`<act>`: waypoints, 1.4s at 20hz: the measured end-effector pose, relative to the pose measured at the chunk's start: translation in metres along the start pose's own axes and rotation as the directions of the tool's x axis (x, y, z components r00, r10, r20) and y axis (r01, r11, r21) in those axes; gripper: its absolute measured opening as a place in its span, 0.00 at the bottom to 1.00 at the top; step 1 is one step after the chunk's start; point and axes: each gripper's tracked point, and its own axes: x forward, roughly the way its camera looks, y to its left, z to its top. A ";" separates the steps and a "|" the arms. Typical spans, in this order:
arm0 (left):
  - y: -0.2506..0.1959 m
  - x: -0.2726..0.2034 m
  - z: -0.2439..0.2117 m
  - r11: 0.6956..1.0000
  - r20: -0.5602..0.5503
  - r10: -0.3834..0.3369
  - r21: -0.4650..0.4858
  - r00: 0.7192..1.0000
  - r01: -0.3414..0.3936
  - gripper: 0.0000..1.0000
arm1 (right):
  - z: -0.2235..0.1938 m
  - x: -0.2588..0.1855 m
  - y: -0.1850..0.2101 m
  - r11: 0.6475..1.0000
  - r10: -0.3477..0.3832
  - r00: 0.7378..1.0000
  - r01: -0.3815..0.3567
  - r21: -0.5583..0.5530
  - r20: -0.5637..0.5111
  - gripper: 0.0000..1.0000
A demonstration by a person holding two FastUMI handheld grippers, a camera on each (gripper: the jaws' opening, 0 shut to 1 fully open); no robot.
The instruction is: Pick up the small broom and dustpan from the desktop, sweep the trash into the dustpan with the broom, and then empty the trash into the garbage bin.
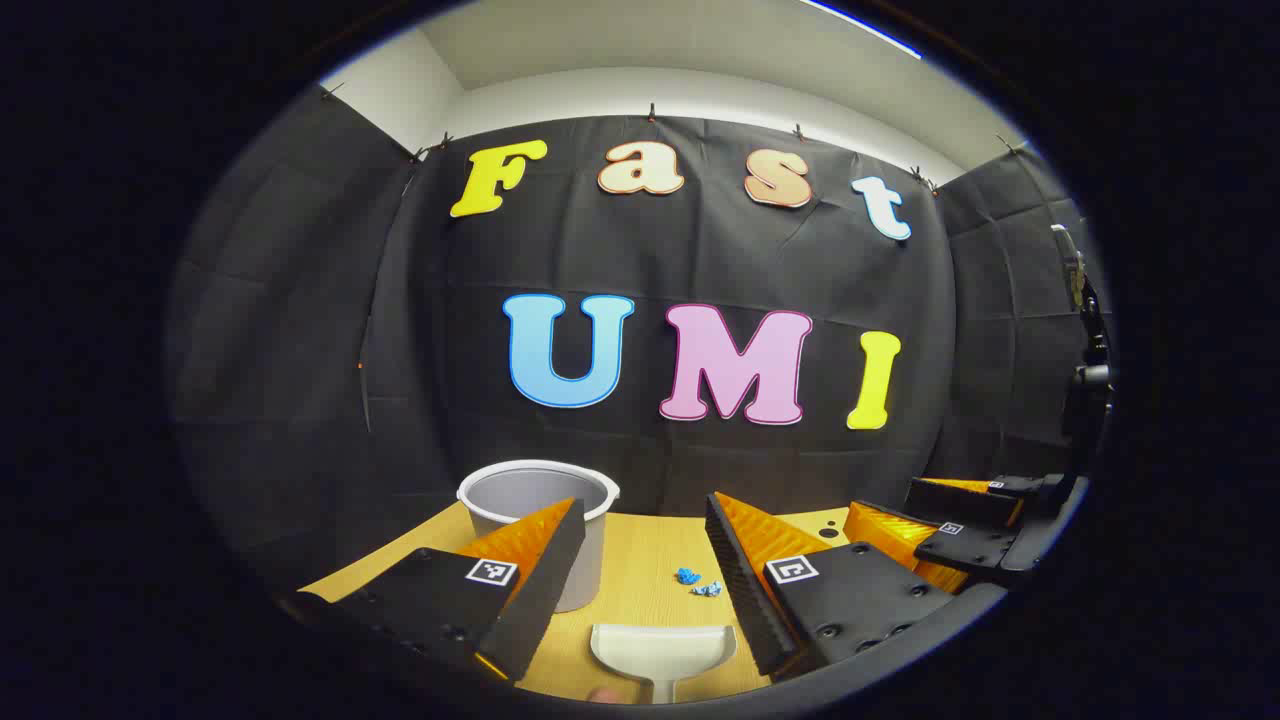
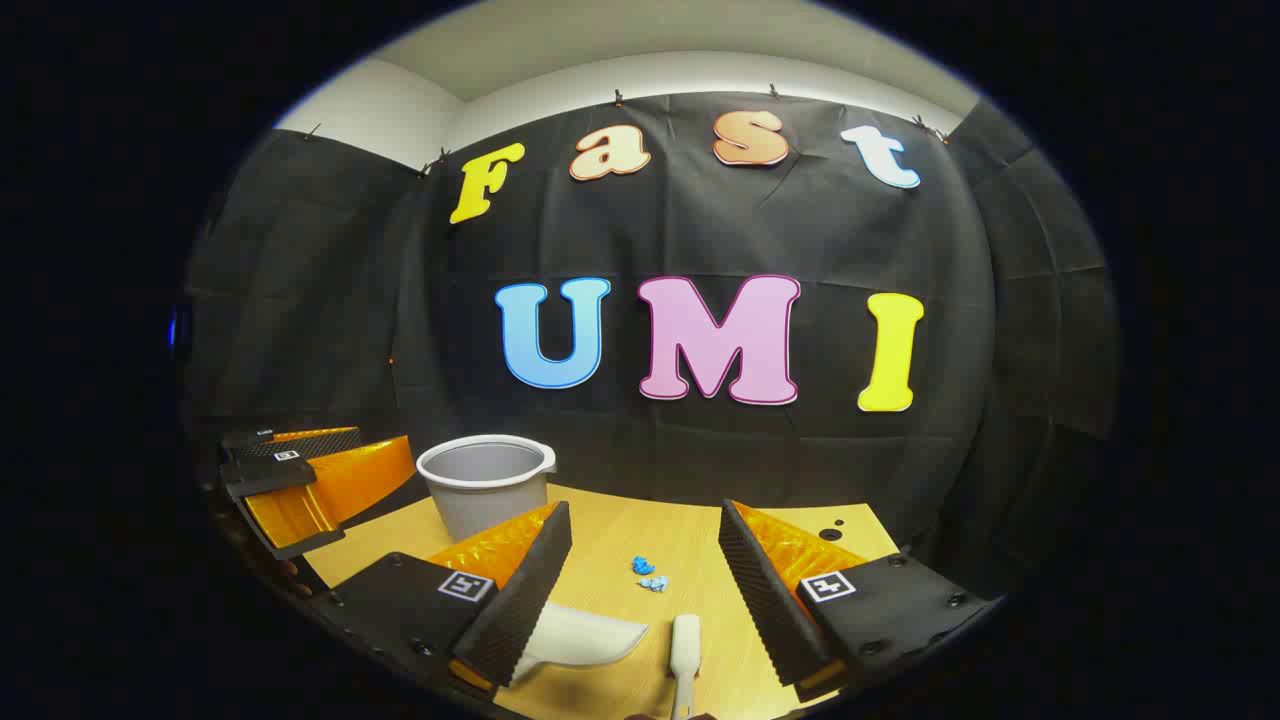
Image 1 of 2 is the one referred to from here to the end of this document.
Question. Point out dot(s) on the wooden desktop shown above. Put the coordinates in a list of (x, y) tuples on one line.
[(650, 560)]

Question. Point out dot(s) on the dark blue paper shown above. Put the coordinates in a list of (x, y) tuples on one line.
[(686, 576)]

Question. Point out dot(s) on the grey dustpan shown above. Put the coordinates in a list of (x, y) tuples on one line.
[(660, 650)]

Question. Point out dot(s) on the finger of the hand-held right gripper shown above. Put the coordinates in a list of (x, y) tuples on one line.
[(980, 550), (960, 503)]

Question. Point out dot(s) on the grey garbage bin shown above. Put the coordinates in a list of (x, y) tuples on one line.
[(500, 495)]

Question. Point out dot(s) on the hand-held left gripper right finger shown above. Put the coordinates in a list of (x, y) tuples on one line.
[(745, 590)]

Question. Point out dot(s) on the light blue paper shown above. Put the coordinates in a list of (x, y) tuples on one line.
[(709, 589)]

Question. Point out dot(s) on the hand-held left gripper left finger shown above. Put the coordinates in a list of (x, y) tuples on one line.
[(540, 590)]

